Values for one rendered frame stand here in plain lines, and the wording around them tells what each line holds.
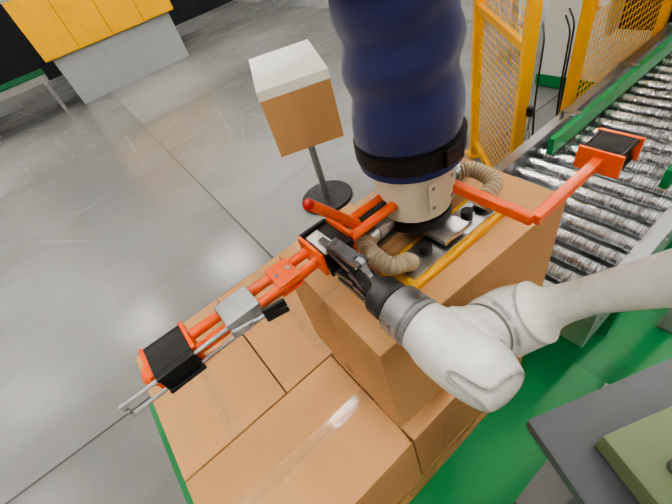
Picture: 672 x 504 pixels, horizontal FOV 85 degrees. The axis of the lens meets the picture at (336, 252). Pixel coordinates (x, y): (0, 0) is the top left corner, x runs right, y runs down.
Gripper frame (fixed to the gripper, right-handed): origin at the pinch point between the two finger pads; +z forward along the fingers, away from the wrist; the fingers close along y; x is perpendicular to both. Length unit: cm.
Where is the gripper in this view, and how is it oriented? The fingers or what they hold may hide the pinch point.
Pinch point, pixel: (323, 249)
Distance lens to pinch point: 74.8
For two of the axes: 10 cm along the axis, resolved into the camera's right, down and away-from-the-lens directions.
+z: -6.1, -4.7, 6.4
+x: 7.6, -5.8, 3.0
